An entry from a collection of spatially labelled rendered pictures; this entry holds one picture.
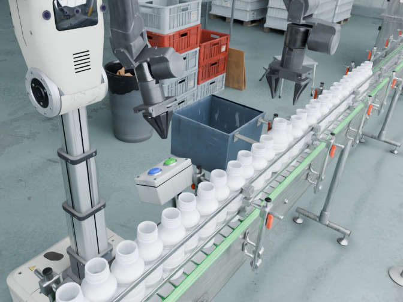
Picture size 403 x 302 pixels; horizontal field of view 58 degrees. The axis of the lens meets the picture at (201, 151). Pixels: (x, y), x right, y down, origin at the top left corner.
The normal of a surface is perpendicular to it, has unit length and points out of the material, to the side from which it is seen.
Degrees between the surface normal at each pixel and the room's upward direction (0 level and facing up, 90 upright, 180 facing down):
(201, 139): 90
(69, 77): 90
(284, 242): 0
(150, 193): 90
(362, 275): 0
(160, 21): 90
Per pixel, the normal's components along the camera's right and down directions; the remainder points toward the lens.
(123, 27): -0.31, 0.63
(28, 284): 0.07, -0.85
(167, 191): 0.77, 0.04
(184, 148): -0.60, 0.38
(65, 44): 0.80, 0.36
